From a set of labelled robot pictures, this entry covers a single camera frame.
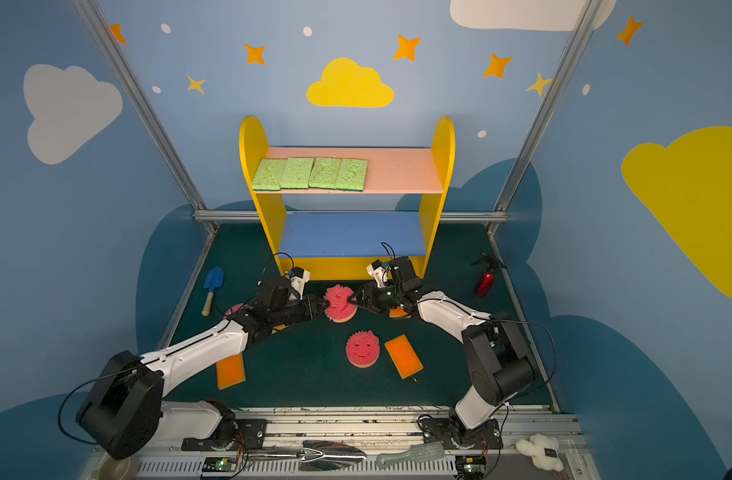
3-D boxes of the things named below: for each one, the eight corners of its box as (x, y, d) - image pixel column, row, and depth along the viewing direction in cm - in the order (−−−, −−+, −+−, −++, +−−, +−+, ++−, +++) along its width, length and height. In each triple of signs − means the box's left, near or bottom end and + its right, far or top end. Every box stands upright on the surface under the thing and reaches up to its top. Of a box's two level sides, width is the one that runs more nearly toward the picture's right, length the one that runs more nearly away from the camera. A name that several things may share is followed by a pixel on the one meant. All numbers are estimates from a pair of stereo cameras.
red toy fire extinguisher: (475, 294, 104) (486, 274, 95) (476, 288, 106) (486, 268, 96) (487, 297, 103) (499, 278, 94) (487, 292, 105) (499, 271, 96)
